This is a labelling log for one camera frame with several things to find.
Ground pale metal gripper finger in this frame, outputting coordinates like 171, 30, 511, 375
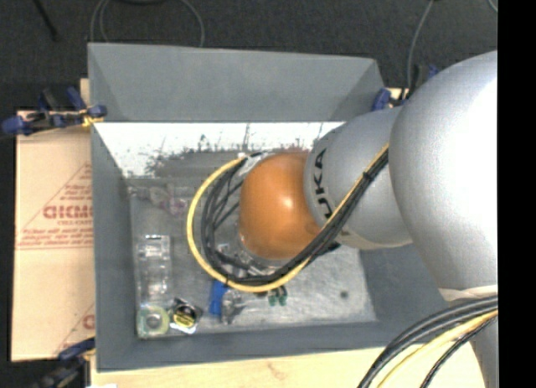
232, 290, 249, 316
219, 290, 235, 325

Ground blue plastic piece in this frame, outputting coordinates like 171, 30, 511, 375
208, 280, 229, 317

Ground clear plastic bottle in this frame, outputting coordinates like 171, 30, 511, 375
134, 232, 173, 339

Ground clear purple-tinted plastic thing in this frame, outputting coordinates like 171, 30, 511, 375
127, 184, 190, 216

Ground grey metal bin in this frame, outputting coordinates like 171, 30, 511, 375
86, 42, 450, 373

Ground brown cardboard board red print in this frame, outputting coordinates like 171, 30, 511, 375
9, 109, 98, 363

